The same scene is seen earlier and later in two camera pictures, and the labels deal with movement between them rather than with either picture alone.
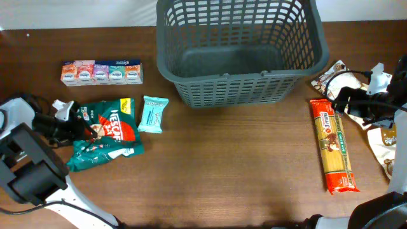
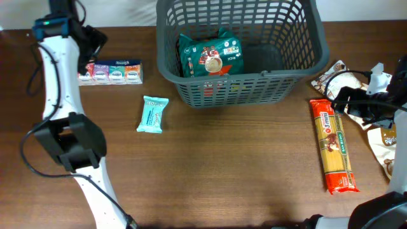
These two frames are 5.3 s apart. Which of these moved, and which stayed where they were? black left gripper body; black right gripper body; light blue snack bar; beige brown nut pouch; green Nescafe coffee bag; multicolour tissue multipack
Moved: black left gripper body; green Nescafe coffee bag
Stayed: beige brown nut pouch; multicolour tissue multipack; black right gripper body; light blue snack bar
